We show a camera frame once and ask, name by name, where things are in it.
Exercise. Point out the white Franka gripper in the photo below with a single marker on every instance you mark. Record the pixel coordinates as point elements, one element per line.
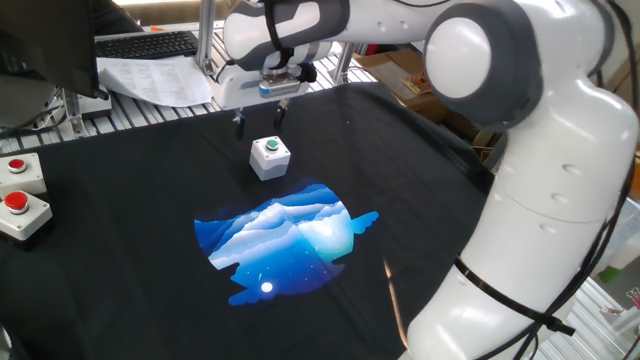
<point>235,87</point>

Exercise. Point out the white box with green button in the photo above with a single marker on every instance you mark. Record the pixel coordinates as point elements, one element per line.
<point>267,162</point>

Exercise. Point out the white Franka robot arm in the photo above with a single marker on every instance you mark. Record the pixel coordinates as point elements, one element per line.
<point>550,175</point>

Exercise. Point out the white box with flat red button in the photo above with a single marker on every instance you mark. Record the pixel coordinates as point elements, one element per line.
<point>25,177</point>

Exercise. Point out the white box with domed red button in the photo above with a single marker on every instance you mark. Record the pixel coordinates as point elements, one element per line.
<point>27,220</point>

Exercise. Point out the white printed paper sheets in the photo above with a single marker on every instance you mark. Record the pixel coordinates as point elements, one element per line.
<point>150,80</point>

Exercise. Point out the open brown cardboard box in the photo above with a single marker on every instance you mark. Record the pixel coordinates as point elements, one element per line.
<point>385,65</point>

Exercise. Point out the black computer keyboard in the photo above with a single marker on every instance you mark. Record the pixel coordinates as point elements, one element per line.
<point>145,45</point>

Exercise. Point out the black t-shirt with blue print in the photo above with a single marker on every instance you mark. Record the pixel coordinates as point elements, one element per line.
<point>125,200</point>

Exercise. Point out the black computer monitor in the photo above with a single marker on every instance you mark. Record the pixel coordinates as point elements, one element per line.
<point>45,40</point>

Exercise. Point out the small green object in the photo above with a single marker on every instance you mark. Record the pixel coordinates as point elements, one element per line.
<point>610,274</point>

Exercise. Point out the pink binder clip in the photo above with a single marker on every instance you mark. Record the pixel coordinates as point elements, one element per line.
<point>634,296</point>

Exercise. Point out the aluminium frame post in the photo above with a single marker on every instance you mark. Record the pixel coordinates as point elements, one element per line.
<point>205,30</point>
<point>342,65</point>

